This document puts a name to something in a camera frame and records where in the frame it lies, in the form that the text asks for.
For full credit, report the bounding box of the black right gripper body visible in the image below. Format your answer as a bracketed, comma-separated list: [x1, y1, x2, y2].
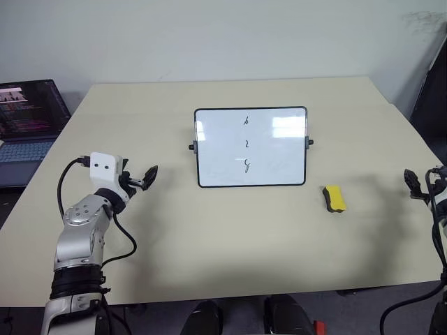
[420, 167, 447, 209]

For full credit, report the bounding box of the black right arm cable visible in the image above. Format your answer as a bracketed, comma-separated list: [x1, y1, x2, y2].
[379, 167, 447, 335]

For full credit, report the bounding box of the black upright panel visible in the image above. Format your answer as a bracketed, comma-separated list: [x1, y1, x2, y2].
[406, 31, 447, 168]

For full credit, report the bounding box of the dark rounded shape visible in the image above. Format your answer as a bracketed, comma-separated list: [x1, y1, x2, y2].
[180, 300, 225, 335]
[263, 294, 312, 335]

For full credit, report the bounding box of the open blue-grey laptop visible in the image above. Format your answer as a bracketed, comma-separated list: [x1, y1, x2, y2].
[0, 79, 73, 190]

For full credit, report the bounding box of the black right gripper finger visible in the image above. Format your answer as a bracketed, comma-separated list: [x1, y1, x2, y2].
[403, 168, 423, 200]

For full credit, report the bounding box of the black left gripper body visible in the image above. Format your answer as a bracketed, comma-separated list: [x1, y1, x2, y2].
[118, 170, 145, 205]

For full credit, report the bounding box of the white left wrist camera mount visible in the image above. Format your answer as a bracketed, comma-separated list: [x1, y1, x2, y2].
[89, 151, 123, 191]

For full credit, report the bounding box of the small black-framed whiteboard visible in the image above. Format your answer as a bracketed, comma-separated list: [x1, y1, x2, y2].
[187, 105, 314, 189]

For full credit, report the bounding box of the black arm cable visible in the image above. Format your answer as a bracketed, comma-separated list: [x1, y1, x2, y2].
[379, 167, 447, 335]
[57, 155, 138, 270]

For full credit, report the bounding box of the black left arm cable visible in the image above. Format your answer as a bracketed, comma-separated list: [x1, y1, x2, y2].
[57, 155, 138, 270]

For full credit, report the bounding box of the yellow and black board eraser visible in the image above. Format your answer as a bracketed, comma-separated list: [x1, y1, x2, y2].
[321, 184, 349, 214]

